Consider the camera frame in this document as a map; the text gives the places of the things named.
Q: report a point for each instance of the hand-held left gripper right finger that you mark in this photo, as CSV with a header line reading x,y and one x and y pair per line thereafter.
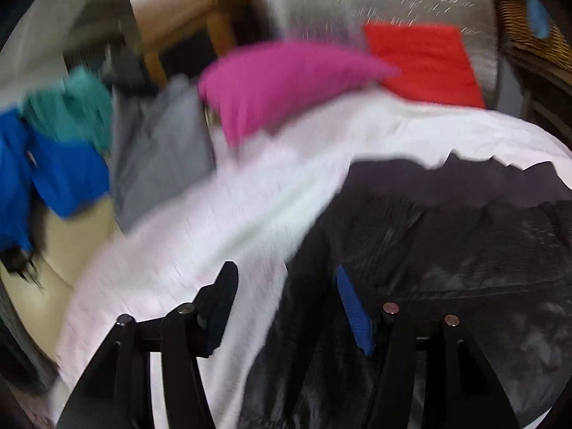
x,y
353,308

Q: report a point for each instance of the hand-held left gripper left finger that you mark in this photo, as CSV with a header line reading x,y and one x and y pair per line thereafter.
x,y
221,308

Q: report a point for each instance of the black puffer jacket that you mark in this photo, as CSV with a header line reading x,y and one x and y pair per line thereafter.
x,y
447,241

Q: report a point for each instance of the white blanket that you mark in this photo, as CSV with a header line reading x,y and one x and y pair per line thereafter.
x,y
223,214

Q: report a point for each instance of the beige sofa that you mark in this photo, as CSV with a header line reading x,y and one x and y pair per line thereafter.
x,y
67,250

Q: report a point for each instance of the grey garment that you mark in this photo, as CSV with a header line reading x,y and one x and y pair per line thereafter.
x,y
156,156

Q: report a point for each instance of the blue garment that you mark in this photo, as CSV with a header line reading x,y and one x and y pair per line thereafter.
x,y
58,174

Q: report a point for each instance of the pink pillow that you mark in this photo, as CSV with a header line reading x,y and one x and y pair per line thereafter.
x,y
277,85

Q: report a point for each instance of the teal garment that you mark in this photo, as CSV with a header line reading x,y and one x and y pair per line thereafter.
x,y
71,111

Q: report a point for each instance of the red pillow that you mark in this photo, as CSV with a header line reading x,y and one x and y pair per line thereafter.
x,y
424,62

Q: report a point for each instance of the wooden table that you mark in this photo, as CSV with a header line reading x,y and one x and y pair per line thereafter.
x,y
545,94

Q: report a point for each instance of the silver foil panel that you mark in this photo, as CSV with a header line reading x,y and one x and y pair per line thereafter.
x,y
357,0

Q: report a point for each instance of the wicker basket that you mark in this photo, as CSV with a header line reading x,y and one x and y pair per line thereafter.
x,y
531,53

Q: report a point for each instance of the blue cloth in basket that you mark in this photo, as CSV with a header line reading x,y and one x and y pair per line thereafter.
x,y
538,13

